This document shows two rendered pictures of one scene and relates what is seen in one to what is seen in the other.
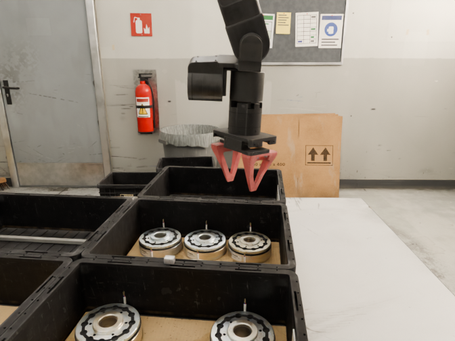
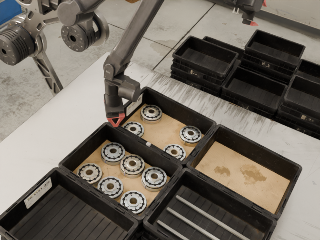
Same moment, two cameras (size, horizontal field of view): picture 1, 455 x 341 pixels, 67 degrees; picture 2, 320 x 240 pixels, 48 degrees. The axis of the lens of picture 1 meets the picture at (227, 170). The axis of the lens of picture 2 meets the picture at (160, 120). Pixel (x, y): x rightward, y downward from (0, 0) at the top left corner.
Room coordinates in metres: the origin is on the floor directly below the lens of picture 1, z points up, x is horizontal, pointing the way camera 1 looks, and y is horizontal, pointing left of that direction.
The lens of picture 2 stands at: (1.40, 0.49, 2.08)
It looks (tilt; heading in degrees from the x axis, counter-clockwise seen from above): 46 degrees down; 202
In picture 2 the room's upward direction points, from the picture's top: 8 degrees clockwise
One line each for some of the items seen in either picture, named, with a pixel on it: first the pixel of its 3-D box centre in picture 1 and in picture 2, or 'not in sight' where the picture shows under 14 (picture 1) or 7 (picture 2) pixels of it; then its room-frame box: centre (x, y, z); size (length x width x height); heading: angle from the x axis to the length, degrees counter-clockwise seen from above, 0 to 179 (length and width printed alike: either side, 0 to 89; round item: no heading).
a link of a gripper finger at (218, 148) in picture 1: (235, 159); (115, 115); (0.61, -0.02, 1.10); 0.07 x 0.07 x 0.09; 40
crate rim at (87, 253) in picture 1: (198, 230); (121, 167); (0.69, 0.06, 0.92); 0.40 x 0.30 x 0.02; 84
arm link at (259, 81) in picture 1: (243, 86); (114, 85); (0.60, -0.03, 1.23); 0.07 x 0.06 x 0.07; 90
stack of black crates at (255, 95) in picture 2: not in sight; (248, 103); (-0.66, 0.34, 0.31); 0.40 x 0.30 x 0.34; 89
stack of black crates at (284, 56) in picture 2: not in sight; (266, 69); (-1.06, 0.34, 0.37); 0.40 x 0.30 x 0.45; 89
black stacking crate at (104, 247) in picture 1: (199, 251); (121, 175); (0.69, 0.06, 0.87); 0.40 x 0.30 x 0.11; 84
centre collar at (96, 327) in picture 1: (107, 322); (174, 152); (0.47, 0.20, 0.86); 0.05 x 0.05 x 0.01
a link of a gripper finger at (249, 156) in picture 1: (249, 164); not in sight; (0.58, -0.04, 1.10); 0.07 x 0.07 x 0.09; 40
